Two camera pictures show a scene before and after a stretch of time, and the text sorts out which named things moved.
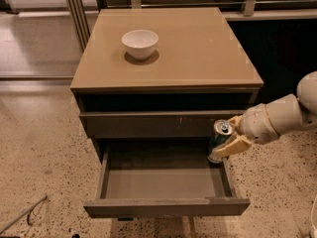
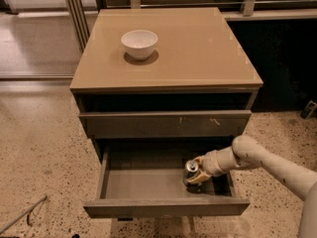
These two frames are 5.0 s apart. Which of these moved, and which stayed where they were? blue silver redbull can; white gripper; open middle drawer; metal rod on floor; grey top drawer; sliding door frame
Moved: blue silver redbull can; white gripper
Stayed: metal rod on floor; grey top drawer; open middle drawer; sliding door frame
